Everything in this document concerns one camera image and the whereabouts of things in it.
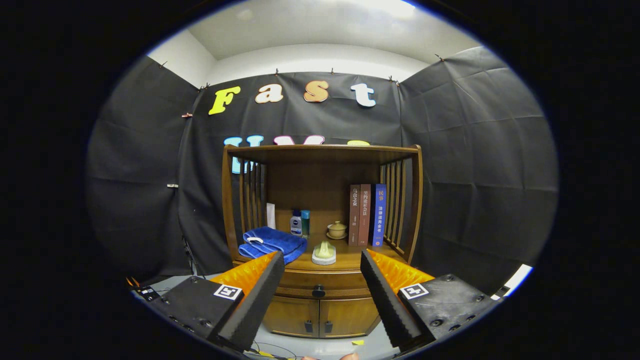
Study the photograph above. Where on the blue towel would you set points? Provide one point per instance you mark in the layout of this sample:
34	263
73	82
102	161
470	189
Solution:
275	244

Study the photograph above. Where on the blue book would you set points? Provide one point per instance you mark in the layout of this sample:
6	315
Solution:
379	215

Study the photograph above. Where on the beige lidded tea cup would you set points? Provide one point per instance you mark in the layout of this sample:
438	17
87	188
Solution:
337	230

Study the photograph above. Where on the teal bottle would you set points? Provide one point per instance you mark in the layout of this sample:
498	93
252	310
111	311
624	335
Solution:
305	224

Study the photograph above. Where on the wooden drawer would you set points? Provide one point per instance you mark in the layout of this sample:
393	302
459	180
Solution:
300	285

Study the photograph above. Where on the pale green packaged item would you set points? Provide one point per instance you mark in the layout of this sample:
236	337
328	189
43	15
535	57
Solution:
324	252

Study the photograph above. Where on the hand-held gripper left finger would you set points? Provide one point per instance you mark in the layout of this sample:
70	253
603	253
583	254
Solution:
260	295

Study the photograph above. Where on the white bottle blue cap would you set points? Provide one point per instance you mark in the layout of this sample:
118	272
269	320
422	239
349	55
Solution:
296	225

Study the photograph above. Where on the wooden countertop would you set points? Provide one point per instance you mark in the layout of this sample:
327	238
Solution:
350	257

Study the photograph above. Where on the reddish brown book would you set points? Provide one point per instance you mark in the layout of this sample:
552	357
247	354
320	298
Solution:
365	215

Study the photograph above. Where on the wooden cabinet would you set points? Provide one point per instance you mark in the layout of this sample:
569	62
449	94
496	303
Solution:
315	185

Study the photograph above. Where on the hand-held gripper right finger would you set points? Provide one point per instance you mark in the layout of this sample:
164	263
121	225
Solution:
385	295

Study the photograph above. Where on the white tube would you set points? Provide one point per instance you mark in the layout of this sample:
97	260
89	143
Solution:
271	216

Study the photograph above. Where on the black electronics box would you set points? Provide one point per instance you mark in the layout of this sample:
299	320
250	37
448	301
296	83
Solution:
147	292

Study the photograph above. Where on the wooden cabinet door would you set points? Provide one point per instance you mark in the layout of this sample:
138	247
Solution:
292	316
350	316

